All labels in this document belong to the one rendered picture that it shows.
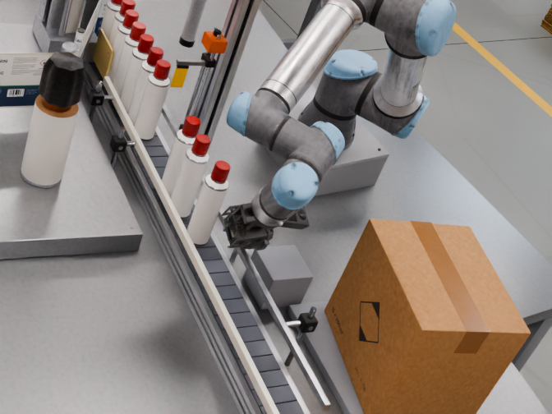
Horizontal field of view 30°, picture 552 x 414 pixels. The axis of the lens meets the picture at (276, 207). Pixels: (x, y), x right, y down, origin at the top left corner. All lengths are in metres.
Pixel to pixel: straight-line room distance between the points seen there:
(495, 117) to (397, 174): 2.40
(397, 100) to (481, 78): 3.08
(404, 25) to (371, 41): 3.22
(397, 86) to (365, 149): 0.34
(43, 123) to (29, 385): 0.55
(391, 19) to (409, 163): 0.83
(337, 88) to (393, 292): 0.68
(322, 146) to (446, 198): 0.95
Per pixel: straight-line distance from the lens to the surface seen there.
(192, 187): 2.18
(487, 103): 5.21
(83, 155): 2.33
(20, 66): 2.30
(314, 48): 1.98
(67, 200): 2.20
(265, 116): 1.89
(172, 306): 2.10
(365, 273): 2.04
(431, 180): 2.80
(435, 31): 2.06
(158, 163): 2.37
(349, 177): 2.58
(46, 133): 2.13
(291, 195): 1.79
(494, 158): 4.78
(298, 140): 1.87
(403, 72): 2.23
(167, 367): 1.99
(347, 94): 2.45
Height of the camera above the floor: 2.27
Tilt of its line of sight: 36 degrees down
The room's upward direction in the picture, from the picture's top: 23 degrees clockwise
